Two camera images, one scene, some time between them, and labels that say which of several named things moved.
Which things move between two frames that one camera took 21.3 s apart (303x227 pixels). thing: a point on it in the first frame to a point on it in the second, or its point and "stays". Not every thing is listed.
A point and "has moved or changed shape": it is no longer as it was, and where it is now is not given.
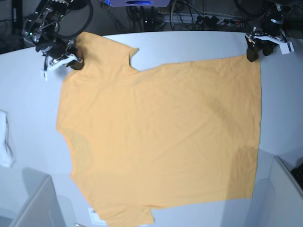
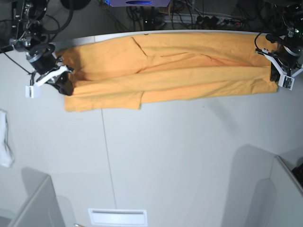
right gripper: (266, 41) to (286, 59)
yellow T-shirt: (184, 134) has moved or changed shape
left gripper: (57, 54) to (42, 59)
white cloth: (7, 159) stays
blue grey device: (138, 3) stays
